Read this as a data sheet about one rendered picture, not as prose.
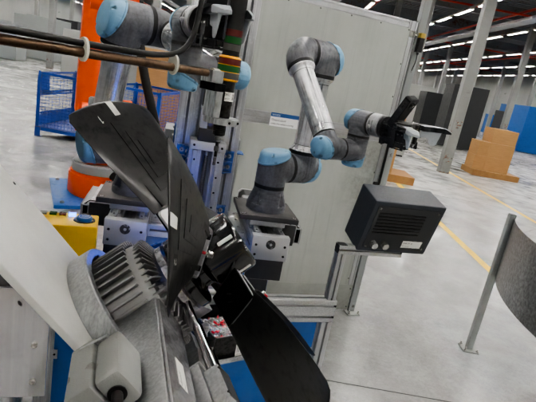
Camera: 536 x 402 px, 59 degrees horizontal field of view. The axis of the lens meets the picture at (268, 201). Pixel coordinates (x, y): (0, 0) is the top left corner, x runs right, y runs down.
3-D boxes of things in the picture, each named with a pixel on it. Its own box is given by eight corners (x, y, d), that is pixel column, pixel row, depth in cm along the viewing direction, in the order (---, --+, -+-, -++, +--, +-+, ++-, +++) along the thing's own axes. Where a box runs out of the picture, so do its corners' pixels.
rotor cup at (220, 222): (204, 296, 98) (257, 262, 99) (202, 316, 83) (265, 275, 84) (165, 238, 96) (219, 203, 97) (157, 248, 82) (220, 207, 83)
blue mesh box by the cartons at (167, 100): (99, 146, 724) (104, 81, 699) (129, 137, 846) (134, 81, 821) (153, 157, 721) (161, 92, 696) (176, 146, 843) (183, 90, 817)
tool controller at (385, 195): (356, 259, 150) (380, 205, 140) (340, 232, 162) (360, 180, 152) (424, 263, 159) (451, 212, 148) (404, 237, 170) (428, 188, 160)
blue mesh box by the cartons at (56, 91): (32, 135, 715) (35, 69, 690) (69, 127, 838) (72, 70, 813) (90, 146, 716) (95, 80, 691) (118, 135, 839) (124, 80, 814)
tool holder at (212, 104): (213, 126, 86) (221, 71, 84) (187, 118, 90) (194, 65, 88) (245, 127, 93) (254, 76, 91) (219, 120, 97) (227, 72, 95)
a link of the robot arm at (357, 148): (329, 162, 162) (335, 131, 160) (351, 163, 169) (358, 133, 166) (344, 168, 156) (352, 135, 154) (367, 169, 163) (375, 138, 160)
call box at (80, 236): (27, 261, 121) (29, 222, 118) (34, 246, 130) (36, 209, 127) (93, 264, 126) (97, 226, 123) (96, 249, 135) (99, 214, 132)
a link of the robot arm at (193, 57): (214, 95, 117) (222, 49, 114) (174, 89, 110) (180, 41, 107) (199, 90, 123) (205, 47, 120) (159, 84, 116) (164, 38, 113)
